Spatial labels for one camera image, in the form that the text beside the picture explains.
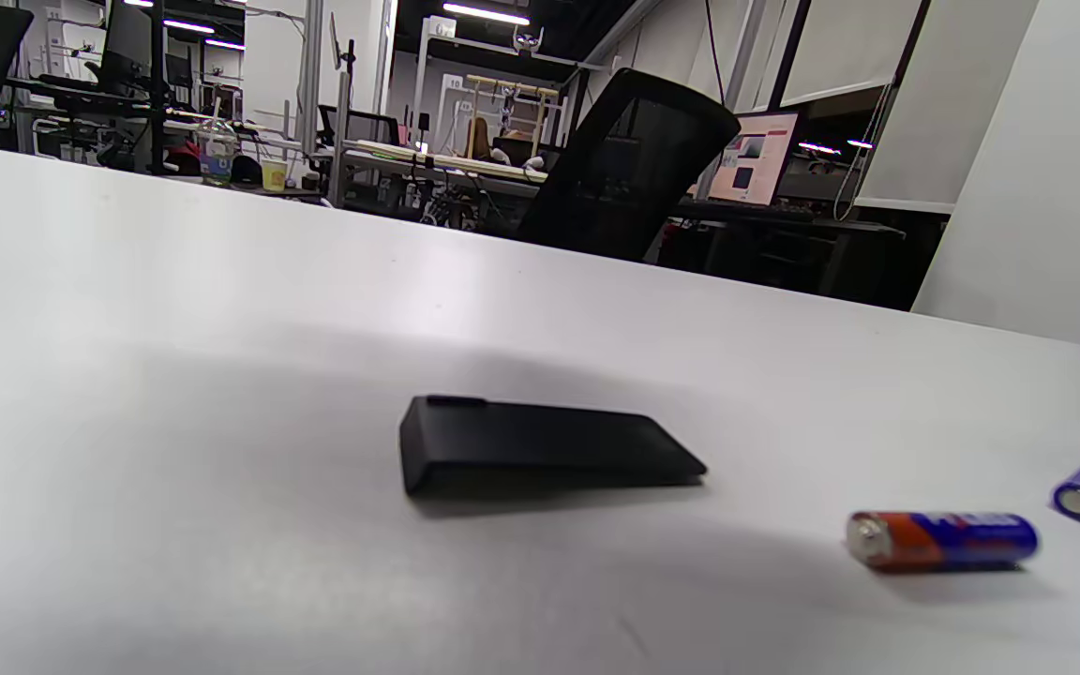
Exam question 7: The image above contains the white partition panel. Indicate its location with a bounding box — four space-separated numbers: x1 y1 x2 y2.
910 0 1080 345

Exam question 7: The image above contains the computer monitor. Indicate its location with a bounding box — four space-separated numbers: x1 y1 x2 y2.
704 110 804 209

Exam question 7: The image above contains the black calculator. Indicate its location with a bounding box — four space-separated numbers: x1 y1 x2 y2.
398 394 709 499

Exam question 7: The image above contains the white frame workbench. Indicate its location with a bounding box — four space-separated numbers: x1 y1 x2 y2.
329 14 597 212

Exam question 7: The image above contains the black desk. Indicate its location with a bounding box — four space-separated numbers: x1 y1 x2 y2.
667 195 908 310

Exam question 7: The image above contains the clear plastic cup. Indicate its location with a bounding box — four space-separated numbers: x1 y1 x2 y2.
200 117 240 185

